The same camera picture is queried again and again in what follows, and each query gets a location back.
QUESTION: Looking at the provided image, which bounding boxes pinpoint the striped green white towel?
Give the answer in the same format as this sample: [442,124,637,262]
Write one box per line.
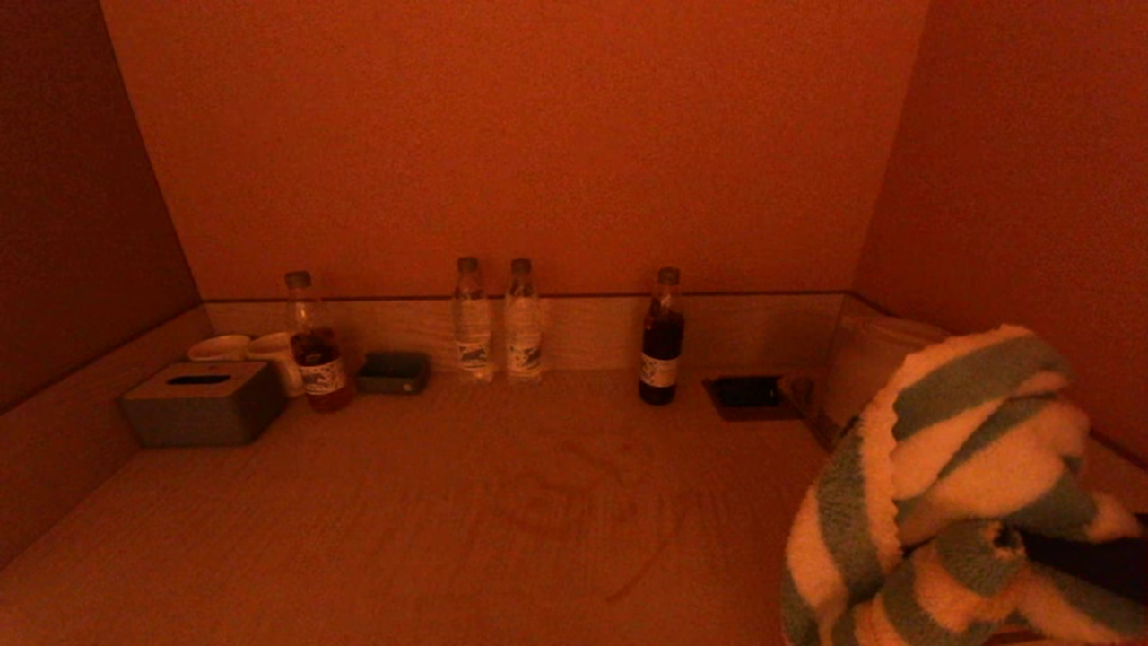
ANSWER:
[780,325,1148,646]

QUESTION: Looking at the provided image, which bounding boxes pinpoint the black socket panel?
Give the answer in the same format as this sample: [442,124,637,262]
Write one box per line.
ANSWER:
[700,374,799,422]

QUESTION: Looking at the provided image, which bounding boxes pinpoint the white electric kettle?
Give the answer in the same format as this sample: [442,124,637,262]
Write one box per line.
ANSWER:
[825,312,952,432]

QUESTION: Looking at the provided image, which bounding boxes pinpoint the dark drink bottle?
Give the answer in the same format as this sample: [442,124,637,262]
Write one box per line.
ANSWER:
[639,267,685,406]

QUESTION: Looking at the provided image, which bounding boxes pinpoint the clear water bottle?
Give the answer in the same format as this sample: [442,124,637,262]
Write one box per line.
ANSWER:
[453,257,495,384]
[503,258,544,386]

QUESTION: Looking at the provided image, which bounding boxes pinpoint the small teal tray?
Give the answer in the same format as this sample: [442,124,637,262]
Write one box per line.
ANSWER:
[354,350,430,394]

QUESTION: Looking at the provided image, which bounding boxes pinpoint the amber tea bottle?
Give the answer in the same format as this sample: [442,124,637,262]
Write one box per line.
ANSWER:
[283,271,354,413]

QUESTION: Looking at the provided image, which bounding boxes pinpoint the white ceramic mug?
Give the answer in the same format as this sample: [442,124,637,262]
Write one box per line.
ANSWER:
[247,331,307,397]
[187,334,251,362]

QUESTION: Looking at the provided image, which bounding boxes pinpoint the blue-grey tissue box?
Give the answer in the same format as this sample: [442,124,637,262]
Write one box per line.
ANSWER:
[120,361,288,448]

